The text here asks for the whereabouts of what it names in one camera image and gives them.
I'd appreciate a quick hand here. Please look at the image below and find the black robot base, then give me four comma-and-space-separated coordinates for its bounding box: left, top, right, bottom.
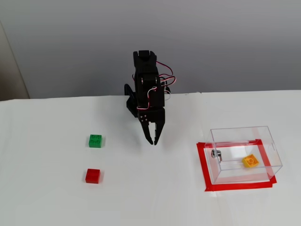
124, 83, 142, 118

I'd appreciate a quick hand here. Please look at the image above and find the red lego brick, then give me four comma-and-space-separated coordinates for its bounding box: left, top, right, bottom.
85, 168, 101, 184

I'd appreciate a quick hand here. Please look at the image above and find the yellow lego brick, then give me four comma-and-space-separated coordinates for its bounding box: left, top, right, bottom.
242, 153, 260, 169

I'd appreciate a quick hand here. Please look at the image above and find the transparent acrylic box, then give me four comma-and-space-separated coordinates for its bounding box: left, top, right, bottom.
204, 125, 283, 186

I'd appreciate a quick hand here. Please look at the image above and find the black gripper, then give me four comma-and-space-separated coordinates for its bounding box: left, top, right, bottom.
138, 107, 166, 146

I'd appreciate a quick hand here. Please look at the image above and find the red tape square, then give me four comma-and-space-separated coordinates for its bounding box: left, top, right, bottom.
196, 138, 278, 193

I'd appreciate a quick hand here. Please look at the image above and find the green lego brick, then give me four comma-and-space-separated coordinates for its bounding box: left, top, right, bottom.
88, 134, 103, 149

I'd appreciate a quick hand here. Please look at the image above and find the silver box lock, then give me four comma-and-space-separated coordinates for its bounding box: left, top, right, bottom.
210, 148, 223, 163

